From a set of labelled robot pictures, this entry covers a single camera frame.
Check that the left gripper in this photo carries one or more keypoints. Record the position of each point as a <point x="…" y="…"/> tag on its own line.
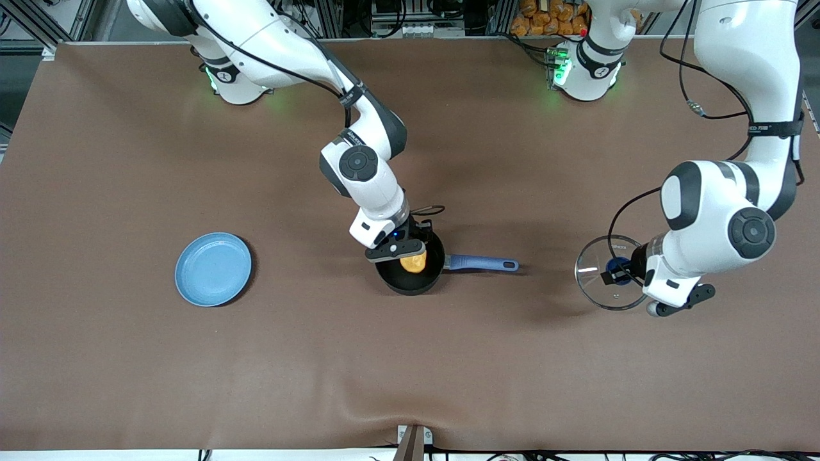
<point x="636" y="262"/>

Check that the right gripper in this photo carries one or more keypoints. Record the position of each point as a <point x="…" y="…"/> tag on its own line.
<point x="410" y="230"/>

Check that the glass lid with blue knob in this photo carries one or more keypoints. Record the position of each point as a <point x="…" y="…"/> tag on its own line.
<point x="592" y="282"/>

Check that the yellow potato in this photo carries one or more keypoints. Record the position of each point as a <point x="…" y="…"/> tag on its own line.
<point x="415" y="264"/>

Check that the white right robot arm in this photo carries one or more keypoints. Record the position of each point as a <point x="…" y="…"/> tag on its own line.
<point x="269" y="45"/>

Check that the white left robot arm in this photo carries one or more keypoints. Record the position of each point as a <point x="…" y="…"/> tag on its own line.
<point x="743" y="64"/>

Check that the blue plate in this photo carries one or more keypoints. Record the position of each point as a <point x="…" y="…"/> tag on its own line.
<point x="213" y="269"/>

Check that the white power strip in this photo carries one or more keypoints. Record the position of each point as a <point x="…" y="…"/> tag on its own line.
<point x="410" y="30"/>

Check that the orange snack bag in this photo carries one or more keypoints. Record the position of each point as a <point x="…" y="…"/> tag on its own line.
<point x="544" y="19"/>

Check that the metal table edge bracket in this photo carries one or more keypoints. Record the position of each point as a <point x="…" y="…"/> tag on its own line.
<point x="410" y="445"/>

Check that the metal table corner bracket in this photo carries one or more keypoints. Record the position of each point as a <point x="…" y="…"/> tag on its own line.
<point x="49" y="51"/>

